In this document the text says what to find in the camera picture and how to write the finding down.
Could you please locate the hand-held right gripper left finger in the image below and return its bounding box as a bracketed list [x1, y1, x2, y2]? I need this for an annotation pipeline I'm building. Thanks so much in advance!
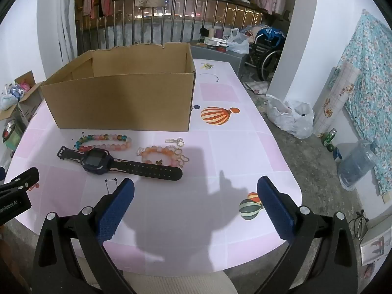
[32, 178, 147, 294]

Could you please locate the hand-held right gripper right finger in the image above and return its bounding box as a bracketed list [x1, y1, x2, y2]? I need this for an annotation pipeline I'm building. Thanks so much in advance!
[257, 176, 359, 294]

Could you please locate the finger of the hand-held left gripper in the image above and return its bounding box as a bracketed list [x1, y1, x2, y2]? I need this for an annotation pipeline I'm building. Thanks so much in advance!
[0, 167, 40, 194]

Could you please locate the black smartwatch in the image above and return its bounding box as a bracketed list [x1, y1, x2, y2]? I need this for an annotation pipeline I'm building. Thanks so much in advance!
[57, 146, 183, 181]

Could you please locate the pink orange bead bracelet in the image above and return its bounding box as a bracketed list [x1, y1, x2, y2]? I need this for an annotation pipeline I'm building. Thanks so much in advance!
[136, 146, 182, 168]

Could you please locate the multicolour bead bracelet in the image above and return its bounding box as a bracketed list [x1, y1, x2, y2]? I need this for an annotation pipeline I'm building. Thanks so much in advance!
[75, 132, 133, 153]

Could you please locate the silver ring keychain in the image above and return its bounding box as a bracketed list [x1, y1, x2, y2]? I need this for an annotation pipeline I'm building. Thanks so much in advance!
[165, 138, 185, 156]

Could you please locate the brown cardboard box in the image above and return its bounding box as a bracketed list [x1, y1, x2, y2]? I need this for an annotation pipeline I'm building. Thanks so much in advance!
[40, 42, 196, 133]

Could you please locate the green round tin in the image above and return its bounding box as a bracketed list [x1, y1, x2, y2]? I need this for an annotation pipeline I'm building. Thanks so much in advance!
[2, 119, 25, 151]

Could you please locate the small open cardboard box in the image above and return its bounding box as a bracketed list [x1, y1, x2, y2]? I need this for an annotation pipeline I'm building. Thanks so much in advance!
[0, 70, 46, 122]

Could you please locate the pink balloon print tablecloth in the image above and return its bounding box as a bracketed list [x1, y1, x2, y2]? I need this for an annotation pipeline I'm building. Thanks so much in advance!
[6, 58, 304, 278]

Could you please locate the clear water jug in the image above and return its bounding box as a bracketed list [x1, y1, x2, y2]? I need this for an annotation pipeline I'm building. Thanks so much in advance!
[337, 140, 379, 191]

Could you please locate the large crumpled white plastic bag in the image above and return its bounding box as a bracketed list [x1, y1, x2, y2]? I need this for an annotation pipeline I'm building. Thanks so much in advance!
[265, 94, 315, 139]

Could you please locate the white printed box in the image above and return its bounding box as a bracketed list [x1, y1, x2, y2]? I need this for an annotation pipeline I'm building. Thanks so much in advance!
[359, 220, 392, 266]

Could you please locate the patterned floor rag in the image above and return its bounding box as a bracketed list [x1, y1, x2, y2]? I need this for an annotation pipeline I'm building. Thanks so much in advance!
[243, 81, 270, 95]

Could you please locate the floral paper roll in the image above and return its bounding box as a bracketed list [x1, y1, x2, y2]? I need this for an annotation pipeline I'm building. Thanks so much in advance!
[315, 64, 361, 138]

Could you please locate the wheelchair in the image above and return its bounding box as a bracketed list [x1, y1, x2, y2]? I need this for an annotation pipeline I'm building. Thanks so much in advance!
[244, 24, 287, 83]

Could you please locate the grey cabinet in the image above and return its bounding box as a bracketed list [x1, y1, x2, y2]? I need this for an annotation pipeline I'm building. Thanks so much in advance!
[188, 40, 247, 69]

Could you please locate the floral blue cloth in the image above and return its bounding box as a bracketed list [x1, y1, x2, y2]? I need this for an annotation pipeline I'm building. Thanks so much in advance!
[335, 9, 392, 204]

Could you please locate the small white plastic bag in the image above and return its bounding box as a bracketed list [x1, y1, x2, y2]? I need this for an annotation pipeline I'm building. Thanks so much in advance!
[227, 28, 250, 54]

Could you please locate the white curtain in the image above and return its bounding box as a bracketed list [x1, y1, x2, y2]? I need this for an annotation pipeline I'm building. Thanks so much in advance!
[58, 0, 77, 57]

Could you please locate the black wire stand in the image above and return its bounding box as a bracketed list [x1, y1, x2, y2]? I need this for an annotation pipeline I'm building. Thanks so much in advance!
[352, 210, 369, 240]

